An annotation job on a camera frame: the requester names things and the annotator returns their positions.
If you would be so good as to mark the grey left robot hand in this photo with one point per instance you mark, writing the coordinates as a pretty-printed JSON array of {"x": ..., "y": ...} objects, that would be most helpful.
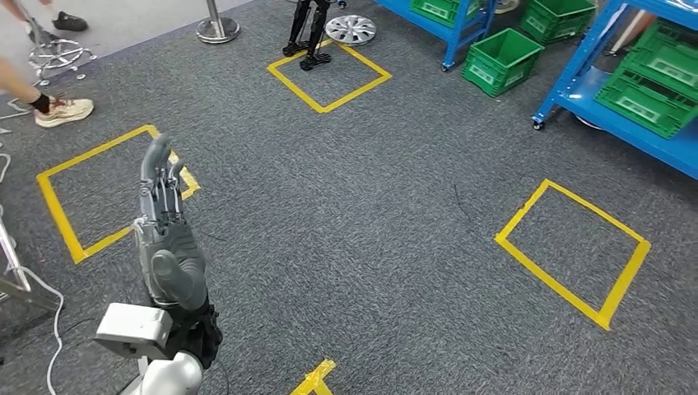
[{"x": 174, "y": 256}]

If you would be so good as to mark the stainless steel workbench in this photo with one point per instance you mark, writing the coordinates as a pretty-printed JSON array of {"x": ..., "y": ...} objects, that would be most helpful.
[{"x": 13, "y": 261}]

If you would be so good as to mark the yellow floor tape square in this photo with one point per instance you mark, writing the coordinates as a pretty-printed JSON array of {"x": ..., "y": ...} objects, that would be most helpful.
[
  {"x": 59, "y": 218},
  {"x": 545, "y": 281},
  {"x": 313, "y": 379},
  {"x": 357, "y": 94}
]

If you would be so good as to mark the chrome office chair base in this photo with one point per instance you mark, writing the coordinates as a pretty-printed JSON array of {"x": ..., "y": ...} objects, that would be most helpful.
[{"x": 57, "y": 54}]

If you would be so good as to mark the black bulky object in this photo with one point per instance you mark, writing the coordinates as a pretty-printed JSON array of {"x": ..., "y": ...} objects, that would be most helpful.
[{"x": 316, "y": 32}]

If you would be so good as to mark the silver plastic wheel hubcap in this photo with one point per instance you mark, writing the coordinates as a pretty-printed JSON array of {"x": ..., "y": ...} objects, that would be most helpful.
[{"x": 351, "y": 30}]

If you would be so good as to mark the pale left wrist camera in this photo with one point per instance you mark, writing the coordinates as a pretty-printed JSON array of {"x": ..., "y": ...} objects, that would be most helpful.
[{"x": 133, "y": 327}]

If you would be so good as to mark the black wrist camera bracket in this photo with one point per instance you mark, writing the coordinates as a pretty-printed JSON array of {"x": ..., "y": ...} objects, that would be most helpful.
[{"x": 202, "y": 338}]

